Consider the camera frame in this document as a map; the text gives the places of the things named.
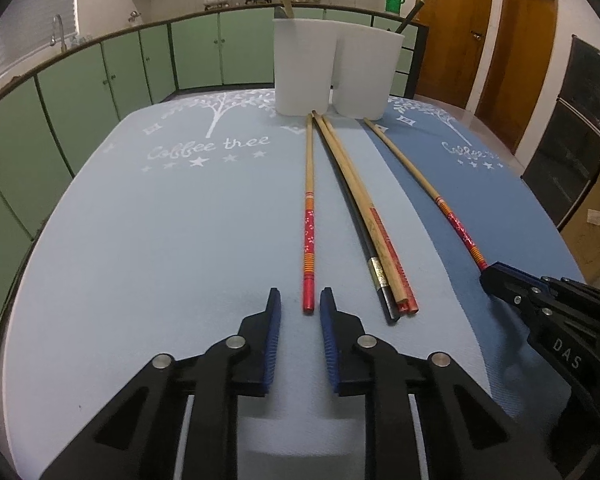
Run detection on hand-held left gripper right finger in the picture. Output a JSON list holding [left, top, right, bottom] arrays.
[[320, 287, 563, 480]]

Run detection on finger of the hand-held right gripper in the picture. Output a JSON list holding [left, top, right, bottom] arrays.
[[540, 275, 600, 322], [480, 261, 552, 319]]

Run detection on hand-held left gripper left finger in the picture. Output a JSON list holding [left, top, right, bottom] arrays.
[[39, 287, 283, 480]]

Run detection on wooden chopstick red patterned end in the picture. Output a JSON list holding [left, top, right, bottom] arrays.
[[362, 117, 488, 271], [301, 111, 317, 315]]

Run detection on bundle of three chopsticks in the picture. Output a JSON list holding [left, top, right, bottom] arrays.
[[320, 115, 420, 315]]

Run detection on white two-compartment utensil holder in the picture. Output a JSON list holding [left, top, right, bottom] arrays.
[[272, 17, 406, 121]]

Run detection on brown cardboard box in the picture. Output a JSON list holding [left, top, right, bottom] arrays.
[[560, 160, 600, 286]]

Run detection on two-tone blue tree print mat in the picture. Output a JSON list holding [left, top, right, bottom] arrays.
[[0, 87, 588, 480]]

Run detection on black glass-front cabinet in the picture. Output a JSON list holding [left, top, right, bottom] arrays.
[[521, 34, 600, 231]]

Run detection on closed wooden door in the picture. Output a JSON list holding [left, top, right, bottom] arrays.
[[410, 0, 496, 110]]

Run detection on green kitchen base cabinets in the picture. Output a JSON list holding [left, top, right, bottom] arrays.
[[0, 2, 431, 321]]

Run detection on metal kitchen faucet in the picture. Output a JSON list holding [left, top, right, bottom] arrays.
[[51, 14, 67, 51]]

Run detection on wooden door in side wall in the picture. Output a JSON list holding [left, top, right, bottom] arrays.
[[475, 0, 561, 156]]

